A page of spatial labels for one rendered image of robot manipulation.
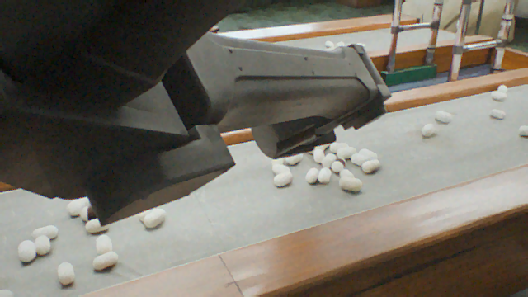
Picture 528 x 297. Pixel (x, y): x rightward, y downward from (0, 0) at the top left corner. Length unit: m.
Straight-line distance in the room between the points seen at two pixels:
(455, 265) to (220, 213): 0.35
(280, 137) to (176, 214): 0.27
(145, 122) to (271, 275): 0.44
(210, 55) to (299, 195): 0.55
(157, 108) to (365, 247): 0.48
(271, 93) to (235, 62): 0.04
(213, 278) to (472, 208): 0.39
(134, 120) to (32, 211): 0.67
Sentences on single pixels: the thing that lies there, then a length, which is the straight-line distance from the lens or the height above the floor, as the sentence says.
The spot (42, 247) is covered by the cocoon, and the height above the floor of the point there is 0.75.
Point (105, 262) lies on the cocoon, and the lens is 0.66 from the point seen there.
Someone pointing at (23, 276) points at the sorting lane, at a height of 0.74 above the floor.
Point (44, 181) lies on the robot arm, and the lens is 0.17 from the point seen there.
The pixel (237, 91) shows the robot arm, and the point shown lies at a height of 1.07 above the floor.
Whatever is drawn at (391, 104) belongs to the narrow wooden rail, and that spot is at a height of 0.76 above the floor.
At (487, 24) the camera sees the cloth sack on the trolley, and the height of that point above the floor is 0.42.
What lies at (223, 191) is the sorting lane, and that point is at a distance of 0.79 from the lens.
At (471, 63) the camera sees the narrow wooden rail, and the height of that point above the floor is 0.69.
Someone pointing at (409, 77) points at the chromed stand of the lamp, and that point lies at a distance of 1.54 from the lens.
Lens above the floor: 1.16
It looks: 27 degrees down
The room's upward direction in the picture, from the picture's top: straight up
